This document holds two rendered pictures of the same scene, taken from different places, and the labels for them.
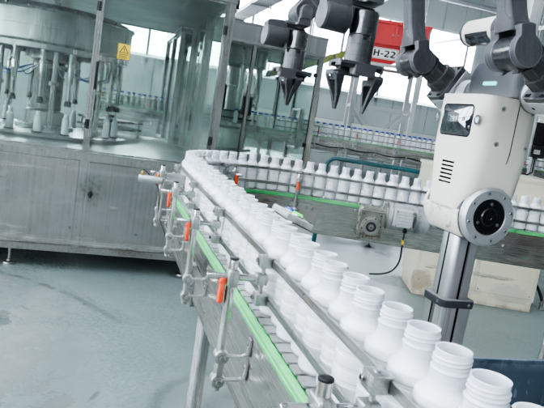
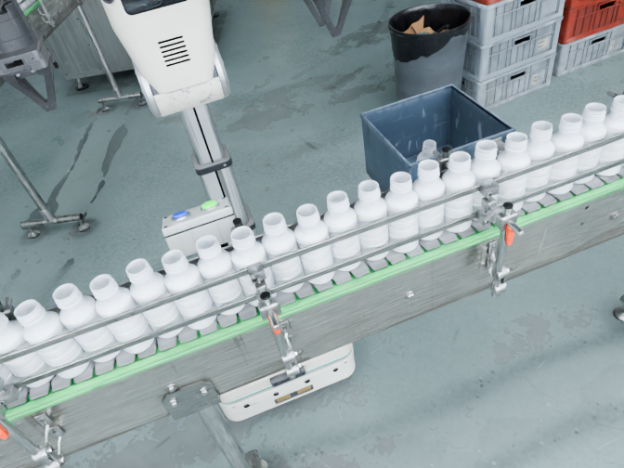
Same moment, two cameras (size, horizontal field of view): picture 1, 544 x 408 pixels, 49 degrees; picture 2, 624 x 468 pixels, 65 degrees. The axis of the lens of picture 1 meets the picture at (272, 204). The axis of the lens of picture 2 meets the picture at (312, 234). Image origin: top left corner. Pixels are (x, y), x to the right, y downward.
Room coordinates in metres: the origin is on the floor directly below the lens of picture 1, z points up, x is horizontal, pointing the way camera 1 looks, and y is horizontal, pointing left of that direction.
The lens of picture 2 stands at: (1.28, 0.70, 1.70)
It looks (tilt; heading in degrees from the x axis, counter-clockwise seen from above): 42 degrees down; 275
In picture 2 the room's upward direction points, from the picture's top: 12 degrees counter-clockwise
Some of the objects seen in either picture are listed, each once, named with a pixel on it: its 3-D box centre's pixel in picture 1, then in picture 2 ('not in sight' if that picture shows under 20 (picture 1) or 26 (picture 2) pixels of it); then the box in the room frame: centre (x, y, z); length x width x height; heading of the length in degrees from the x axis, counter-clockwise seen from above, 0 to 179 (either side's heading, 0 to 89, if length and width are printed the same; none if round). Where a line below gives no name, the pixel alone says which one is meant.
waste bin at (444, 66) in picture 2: not in sight; (428, 72); (0.65, -2.09, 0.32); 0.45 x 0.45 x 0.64
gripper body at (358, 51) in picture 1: (358, 54); not in sight; (1.26, -0.13, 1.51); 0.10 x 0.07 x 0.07; 106
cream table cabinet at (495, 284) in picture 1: (473, 232); not in sight; (5.44, -1.90, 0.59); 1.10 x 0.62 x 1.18; 89
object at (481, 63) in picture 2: not in sight; (498, 40); (0.16, -2.35, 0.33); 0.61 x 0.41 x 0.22; 23
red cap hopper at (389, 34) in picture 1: (375, 129); not in sight; (8.24, -1.25, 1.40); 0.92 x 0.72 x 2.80; 89
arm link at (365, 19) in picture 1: (361, 23); not in sight; (1.26, -0.12, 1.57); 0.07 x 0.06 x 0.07; 110
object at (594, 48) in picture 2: not in sight; (574, 39); (-0.48, -2.65, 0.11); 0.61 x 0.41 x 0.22; 20
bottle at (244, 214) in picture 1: (244, 233); (314, 244); (1.34, 0.05, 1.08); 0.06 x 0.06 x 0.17
